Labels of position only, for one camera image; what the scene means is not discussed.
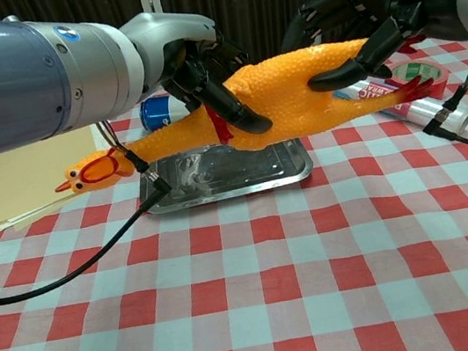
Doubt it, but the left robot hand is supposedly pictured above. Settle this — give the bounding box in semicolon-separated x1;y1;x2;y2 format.
117;0;274;152

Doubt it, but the yellow rubber chicken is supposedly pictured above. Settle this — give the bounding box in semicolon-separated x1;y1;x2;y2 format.
39;27;443;198

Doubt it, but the rectangular metal tray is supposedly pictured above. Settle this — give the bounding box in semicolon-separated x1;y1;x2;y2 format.
132;130;318;217

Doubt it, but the blue and white can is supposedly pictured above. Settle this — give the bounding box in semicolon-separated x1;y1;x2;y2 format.
137;91;194;133

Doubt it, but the red tape roll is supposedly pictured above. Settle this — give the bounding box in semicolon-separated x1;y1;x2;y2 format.
385;55;450;106

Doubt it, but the plastic food wrap roll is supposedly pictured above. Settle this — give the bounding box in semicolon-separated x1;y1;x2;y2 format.
333;62;468;151

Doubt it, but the stack of manila folders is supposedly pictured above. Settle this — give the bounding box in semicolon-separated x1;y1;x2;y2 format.
0;121;123;235

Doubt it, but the red white checkered tablecloth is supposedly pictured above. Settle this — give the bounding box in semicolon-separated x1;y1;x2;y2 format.
0;31;468;351

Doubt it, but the black right hand cable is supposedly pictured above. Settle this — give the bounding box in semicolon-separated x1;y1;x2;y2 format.
408;31;468;168

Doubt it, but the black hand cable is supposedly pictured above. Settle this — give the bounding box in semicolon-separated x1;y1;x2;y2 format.
408;31;468;168
0;111;187;306

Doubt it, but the black left hand cable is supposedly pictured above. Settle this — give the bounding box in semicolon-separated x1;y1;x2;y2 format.
0;111;187;306

